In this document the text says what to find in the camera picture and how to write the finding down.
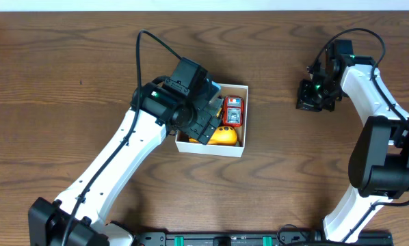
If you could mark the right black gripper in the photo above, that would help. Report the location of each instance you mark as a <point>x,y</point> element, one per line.
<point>305,102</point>

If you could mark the red toy fire truck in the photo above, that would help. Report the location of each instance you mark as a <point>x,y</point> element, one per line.
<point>233,109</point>

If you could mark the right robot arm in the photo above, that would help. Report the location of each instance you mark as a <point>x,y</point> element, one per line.
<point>378,168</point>

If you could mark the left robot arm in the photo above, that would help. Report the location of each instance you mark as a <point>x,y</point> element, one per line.
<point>78,215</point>

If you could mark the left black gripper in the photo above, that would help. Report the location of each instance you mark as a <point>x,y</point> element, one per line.
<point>206,124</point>

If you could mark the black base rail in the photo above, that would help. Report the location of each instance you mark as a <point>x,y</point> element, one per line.
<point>286,236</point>

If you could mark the white cardboard box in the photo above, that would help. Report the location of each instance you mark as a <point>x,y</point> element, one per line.
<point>183,144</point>

